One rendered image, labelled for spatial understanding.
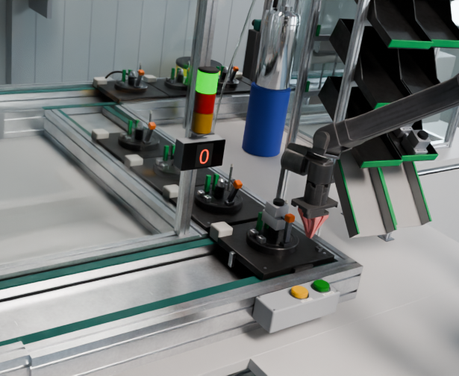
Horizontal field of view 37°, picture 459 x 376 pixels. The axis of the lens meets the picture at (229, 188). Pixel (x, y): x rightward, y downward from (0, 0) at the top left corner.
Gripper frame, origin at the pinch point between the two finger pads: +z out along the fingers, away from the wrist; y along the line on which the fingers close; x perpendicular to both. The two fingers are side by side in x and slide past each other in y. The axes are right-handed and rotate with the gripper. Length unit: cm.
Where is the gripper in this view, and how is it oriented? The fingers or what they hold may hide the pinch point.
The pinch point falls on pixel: (309, 234)
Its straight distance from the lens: 172.0
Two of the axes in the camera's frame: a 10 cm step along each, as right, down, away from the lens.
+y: -8.1, 1.5, -5.7
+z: -1.1, 9.2, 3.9
